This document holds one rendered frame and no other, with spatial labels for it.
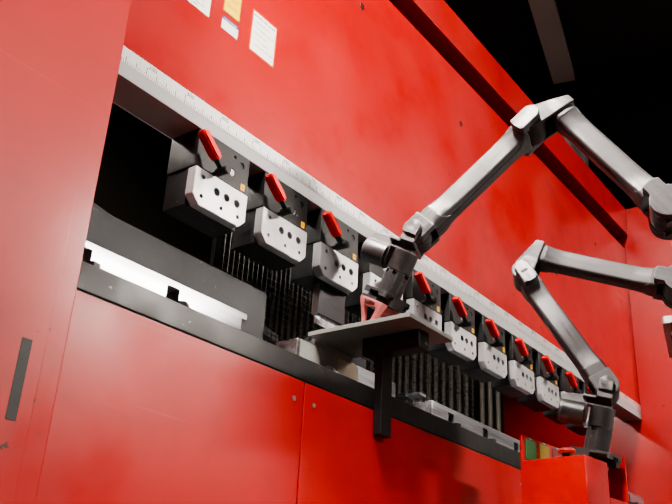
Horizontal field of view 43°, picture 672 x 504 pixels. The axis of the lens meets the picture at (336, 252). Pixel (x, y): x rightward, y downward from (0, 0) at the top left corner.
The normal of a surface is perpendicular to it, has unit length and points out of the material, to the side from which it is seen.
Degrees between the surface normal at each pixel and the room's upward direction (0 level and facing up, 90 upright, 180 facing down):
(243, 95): 90
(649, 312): 90
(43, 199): 90
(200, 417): 90
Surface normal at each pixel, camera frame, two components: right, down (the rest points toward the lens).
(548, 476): -0.68, -0.34
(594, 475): 0.73, -0.25
